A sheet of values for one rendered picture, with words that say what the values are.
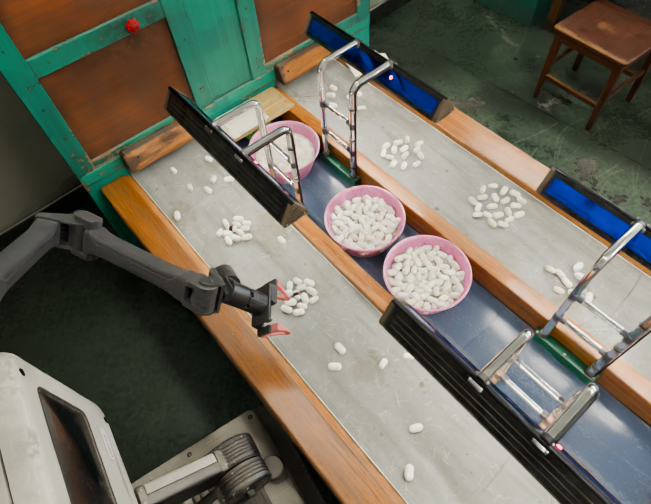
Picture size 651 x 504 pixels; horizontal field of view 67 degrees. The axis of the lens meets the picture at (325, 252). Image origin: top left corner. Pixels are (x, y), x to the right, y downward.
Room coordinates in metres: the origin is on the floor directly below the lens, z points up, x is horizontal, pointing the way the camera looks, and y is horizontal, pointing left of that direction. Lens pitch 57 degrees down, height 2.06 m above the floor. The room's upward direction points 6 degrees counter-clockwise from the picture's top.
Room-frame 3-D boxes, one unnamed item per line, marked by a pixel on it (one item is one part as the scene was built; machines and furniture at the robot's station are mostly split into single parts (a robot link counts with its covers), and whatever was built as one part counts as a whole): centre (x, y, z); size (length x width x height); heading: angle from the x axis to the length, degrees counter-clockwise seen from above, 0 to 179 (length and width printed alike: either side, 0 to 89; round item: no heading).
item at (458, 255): (0.73, -0.30, 0.72); 0.27 x 0.27 x 0.10
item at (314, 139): (1.32, 0.11, 0.72); 0.27 x 0.27 x 0.10
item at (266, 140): (1.06, 0.17, 0.90); 0.20 x 0.19 x 0.45; 35
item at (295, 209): (1.02, 0.24, 1.08); 0.62 x 0.08 x 0.07; 35
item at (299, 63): (1.73, -0.02, 0.83); 0.30 x 0.06 x 0.07; 125
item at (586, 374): (0.49, -0.71, 0.90); 0.20 x 0.19 x 0.45; 35
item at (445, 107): (1.34, -0.22, 1.08); 0.62 x 0.08 x 0.07; 35
